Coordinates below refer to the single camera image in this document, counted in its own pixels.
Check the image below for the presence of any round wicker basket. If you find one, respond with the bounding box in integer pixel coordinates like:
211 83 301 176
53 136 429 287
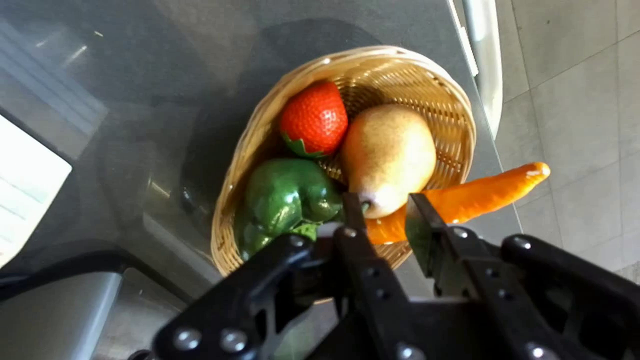
207 44 477 277

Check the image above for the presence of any green toy bell pepper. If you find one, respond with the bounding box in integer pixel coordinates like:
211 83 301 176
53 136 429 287
231 156 345 261

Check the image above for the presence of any stainless steel dishwasher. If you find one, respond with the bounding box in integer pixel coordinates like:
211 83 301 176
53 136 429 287
443 0 505 141

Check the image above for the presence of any red toy strawberry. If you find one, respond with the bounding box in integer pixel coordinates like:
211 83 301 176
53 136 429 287
276 77 349 160

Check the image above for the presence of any yellow toy pear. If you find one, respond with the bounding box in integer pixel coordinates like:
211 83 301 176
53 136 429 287
340 102 437 219

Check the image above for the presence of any orange toy carrot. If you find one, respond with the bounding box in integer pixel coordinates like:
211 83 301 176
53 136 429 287
362 160 552 248

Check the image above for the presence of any steel dishwasher handle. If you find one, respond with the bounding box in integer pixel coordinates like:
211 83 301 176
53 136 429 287
460 0 505 139

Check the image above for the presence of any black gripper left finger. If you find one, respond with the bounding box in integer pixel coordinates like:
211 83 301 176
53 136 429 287
127 191 427 360

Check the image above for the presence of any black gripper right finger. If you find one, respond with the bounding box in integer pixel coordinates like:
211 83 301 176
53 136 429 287
404 191 640 360

